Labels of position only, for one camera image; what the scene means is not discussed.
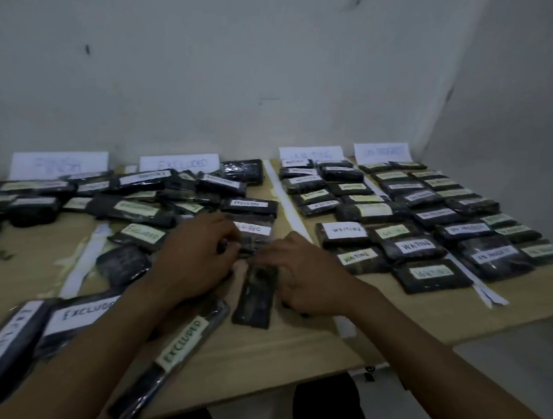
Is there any person's right leg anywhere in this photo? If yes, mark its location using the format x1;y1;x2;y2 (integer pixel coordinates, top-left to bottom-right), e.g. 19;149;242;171
289;371;368;419

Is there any black unlabelled packet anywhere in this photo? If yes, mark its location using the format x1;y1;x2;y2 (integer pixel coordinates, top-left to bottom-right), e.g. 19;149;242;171
229;260;282;332

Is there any white paper sign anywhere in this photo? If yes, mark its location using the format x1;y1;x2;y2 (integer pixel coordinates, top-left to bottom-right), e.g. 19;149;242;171
8;149;110;181
138;153;221;175
278;144;345;165
353;141;412;165

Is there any person's right forearm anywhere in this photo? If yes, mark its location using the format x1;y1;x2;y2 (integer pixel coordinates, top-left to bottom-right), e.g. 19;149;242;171
345;279;542;419

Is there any pile of black labelled packets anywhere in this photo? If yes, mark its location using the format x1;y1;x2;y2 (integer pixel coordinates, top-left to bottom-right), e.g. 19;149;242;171
358;155;553;287
278;153;475;300
0;169;121;240
60;158;282;290

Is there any long black packet green label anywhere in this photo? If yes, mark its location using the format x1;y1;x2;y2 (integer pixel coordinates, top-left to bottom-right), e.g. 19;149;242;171
103;299;235;419

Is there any person's left hand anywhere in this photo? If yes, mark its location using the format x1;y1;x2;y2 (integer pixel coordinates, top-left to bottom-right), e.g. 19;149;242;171
143;212;245;313

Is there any person's left forearm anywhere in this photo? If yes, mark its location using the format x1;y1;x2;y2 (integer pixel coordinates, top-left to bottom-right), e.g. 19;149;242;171
0;276;187;419

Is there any person's right hand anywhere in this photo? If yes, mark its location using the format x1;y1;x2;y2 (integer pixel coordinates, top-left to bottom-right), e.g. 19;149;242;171
254;228;372;322

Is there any single black packet white label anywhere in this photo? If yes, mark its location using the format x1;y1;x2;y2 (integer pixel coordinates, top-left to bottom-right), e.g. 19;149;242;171
33;291;129;359
0;298;63;404

